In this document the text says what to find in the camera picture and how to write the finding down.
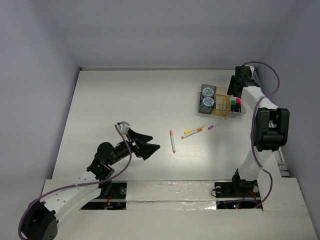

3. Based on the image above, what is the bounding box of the black pink highlighter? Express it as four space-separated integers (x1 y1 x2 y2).
235 98 242 113

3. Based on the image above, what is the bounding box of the pink white marker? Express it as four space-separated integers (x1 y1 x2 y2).
169 130 176 154

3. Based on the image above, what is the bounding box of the blue white round jar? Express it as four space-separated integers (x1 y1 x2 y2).
201 87 215 98

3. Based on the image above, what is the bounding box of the purple white marker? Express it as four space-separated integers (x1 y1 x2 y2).
207 117 226 130

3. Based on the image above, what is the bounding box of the black green highlighter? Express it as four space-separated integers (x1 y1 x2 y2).
230 104 236 112

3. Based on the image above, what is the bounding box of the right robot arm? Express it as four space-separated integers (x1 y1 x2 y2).
227 65 290 196

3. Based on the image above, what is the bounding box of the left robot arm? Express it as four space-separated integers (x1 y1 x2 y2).
18 121 160 240

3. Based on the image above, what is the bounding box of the dark grey container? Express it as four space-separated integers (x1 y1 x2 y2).
198 84 217 115

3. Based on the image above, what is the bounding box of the clear plastic container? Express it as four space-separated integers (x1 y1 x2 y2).
229 96 246 119

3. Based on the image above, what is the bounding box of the yellow white marker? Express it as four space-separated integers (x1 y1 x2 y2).
184 125 206 135

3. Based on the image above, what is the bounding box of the orange white marker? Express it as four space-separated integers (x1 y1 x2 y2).
181 128 203 139

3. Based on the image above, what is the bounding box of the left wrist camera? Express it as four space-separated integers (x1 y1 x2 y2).
116 121 130 136

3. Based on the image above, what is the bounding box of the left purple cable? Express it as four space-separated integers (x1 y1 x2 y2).
17 123 133 240

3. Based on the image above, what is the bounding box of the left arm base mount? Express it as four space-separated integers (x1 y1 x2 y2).
81 181 127 211

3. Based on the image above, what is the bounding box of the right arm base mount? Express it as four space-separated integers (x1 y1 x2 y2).
210 175 262 210

